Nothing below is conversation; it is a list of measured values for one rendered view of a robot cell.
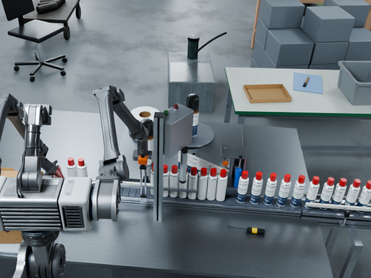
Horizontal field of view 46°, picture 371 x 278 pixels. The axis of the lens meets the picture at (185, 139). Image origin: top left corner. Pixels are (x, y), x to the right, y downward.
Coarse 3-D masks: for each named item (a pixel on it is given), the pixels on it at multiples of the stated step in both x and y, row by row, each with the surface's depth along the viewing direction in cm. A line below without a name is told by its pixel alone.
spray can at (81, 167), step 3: (78, 159) 232; (81, 159) 232; (78, 162) 231; (81, 162) 231; (78, 165) 233; (81, 165) 232; (84, 165) 234; (78, 168) 233; (81, 168) 232; (84, 168) 233; (78, 171) 234; (81, 171) 233; (84, 171) 234; (78, 174) 236; (81, 174) 235; (84, 174) 236; (87, 174) 239
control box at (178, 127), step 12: (180, 108) 204; (168, 120) 196; (180, 120) 198; (192, 120) 206; (168, 132) 196; (180, 132) 202; (192, 132) 211; (168, 144) 200; (180, 144) 206; (168, 156) 204
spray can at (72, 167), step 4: (68, 160) 231; (72, 160) 231; (68, 164) 233; (72, 164) 233; (68, 168) 233; (72, 168) 233; (76, 168) 235; (68, 172) 235; (72, 172) 234; (76, 172) 236; (68, 176) 237; (72, 176) 236; (76, 176) 237
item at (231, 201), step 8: (128, 192) 243; (136, 192) 243; (144, 192) 243; (176, 200) 240; (184, 200) 239; (192, 200) 239; (200, 200) 240; (208, 200) 240; (224, 200) 241; (232, 200) 241; (248, 200) 241; (288, 200) 243; (280, 208) 237; (288, 208) 237; (296, 208) 238
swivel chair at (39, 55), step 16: (16, 0) 500; (32, 0) 521; (16, 16) 503; (16, 32) 502; (32, 32) 504; (48, 32) 506; (16, 64) 532; (32, 64) 536; (48, 64) 534; (32, 80) 515
